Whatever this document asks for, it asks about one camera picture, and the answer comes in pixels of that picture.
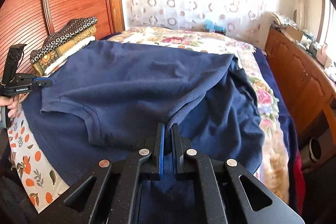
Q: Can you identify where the navy blue t-shirt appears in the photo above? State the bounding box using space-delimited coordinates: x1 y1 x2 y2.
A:
22 39 265 224

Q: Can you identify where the person's left hand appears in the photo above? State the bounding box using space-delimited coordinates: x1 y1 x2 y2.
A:
0 95 19 118

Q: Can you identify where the yellow sunflower folded cloth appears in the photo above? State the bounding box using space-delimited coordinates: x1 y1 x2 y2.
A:
31 26 97 76

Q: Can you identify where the black circle pattern folded cloth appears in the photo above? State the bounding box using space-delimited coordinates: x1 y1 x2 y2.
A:
30 16 97 64

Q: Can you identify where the floral bedspread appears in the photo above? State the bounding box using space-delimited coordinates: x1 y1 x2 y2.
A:
110 27 289 203

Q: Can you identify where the orange print white towel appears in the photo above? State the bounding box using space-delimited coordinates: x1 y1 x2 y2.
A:
7 106 69 213

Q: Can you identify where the navy blue bed sheet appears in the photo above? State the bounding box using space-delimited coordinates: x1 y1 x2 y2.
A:
253 48 302 215

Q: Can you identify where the blue toy on bed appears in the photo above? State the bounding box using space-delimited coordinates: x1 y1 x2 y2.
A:
203 19 226 35

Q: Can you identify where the wooden side cabinet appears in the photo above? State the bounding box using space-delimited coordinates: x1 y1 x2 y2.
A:
265 27 335 144

